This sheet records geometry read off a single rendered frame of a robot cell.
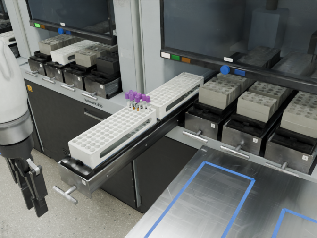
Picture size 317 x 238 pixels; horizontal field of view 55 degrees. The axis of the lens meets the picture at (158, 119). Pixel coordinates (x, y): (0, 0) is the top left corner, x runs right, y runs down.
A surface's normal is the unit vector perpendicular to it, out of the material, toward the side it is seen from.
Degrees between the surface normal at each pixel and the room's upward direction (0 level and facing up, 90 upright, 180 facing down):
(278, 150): 90
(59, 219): 0
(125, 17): 90
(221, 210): 0
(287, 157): 90
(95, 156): 90
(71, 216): 0
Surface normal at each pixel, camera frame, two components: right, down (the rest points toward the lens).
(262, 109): -0.61, 0.43
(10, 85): 0.84, 0.21
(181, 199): -0.04, -0.85
